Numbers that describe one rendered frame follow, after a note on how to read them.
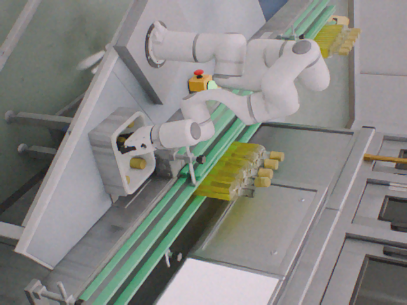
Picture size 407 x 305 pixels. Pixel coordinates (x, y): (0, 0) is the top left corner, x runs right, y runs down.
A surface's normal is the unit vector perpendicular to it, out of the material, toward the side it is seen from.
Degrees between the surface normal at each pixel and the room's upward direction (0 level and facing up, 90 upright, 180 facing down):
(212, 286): 90
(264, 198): 90
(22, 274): 90
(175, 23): 3
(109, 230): 90
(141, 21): 3
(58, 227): 0
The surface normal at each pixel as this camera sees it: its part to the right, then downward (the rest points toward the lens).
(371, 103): -0.43, 0.54
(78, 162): 0.89, 0.12
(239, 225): -0.15, -0.84
